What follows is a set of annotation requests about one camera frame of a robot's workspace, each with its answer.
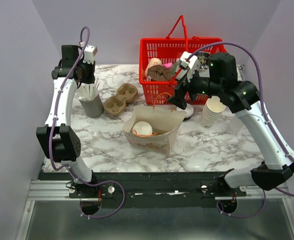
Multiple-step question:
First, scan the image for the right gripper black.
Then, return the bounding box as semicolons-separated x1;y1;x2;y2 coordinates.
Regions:
167;63;223;110

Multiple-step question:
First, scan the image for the stack of white lids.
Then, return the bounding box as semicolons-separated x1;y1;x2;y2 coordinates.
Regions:
176;104;194;121

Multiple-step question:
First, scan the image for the white paper takeout bag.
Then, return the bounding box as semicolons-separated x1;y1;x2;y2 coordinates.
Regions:
122;92;187;155

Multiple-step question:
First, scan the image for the stack of white paper cups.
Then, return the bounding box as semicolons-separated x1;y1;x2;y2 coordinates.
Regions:
201;96;226;128

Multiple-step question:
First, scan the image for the single white paper cup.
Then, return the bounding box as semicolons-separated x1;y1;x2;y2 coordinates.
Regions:
132;121;153;137

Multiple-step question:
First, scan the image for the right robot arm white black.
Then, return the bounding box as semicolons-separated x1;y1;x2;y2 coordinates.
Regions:
168;51;294;196

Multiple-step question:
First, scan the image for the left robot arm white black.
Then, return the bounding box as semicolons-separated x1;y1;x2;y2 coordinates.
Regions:
36;42;98;198

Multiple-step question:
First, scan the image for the brown fabric scrunchie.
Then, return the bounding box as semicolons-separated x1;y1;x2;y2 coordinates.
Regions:
147;65;171;82

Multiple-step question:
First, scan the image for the pink item in basket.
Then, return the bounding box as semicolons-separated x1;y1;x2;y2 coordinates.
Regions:
162;62;173;69

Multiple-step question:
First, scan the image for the grey felt straw holder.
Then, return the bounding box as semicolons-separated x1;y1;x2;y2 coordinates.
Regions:
80;95;104;118

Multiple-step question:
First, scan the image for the beige cup in basket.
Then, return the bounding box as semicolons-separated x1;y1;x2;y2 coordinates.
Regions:
144;57;162;78

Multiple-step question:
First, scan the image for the red plastic shopping basket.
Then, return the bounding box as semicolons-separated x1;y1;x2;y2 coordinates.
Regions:
138;14;234;106

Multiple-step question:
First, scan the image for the black printed cup in basket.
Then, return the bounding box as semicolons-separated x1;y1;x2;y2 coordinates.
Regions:
197;51;210;72

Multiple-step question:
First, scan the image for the clear plastic water bottle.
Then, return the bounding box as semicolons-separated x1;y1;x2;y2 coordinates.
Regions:
227;116;244;135

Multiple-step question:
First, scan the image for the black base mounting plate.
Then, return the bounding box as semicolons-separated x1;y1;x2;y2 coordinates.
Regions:
36;168;247;209

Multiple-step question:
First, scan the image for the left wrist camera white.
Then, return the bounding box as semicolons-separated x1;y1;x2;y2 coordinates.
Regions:
83;45;97;65

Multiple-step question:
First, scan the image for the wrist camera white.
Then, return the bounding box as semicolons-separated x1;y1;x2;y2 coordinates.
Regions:
83;45;97;65
176;51;200;82

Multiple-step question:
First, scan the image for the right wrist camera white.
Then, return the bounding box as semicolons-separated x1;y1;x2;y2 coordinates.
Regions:
176;51;200;82

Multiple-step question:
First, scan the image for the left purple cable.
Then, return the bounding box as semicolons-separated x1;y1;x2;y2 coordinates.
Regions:
48;26;126;220

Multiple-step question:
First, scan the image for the purple cable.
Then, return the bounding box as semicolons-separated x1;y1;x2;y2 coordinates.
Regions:
48;26;126;220
186;41;294;219

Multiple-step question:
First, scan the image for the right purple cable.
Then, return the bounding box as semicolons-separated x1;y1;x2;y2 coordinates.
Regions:
186;41;294;219

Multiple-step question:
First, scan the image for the aluminium rail frame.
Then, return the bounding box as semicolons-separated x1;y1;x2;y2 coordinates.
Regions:
16;180;294;240

